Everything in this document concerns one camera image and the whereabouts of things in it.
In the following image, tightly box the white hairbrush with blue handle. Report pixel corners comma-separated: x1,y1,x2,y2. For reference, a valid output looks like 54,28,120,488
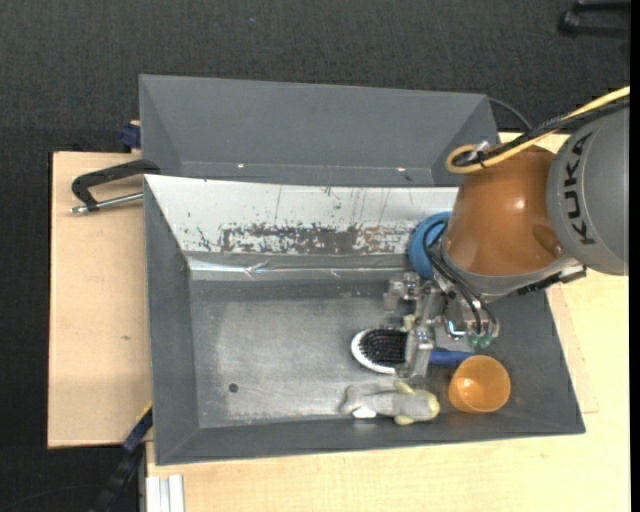
350,327,474,376

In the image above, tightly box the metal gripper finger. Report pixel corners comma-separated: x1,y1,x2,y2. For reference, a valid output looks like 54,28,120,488
397,325,435,387
383,273,427,321

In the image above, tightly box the blue ball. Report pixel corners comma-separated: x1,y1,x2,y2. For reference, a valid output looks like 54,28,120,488
407,211,454,280

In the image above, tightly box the orange plastic cup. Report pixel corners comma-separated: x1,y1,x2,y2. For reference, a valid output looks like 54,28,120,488
447,354,512,414

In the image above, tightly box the grey metal bin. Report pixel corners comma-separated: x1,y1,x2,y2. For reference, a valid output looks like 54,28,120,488
138,73,586,466

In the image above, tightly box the grey plush toy animal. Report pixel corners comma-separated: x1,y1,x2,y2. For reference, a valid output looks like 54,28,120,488
339,379,441,426

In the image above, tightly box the pale brown flat board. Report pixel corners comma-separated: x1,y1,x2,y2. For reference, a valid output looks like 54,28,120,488
47,151,154,450

